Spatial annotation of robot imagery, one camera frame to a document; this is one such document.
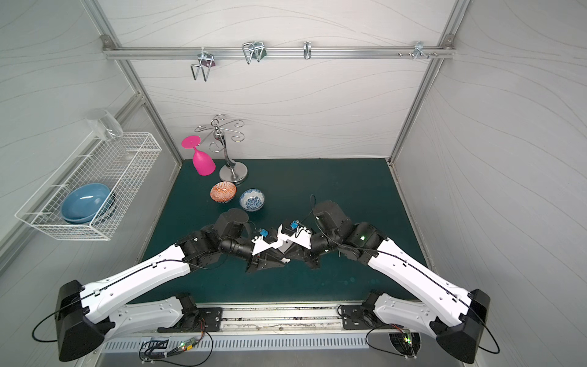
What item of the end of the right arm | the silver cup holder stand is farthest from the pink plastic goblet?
the end of the right arm

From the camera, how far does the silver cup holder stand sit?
36.5 inches

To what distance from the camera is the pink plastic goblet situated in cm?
90

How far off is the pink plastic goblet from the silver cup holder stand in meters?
0.03
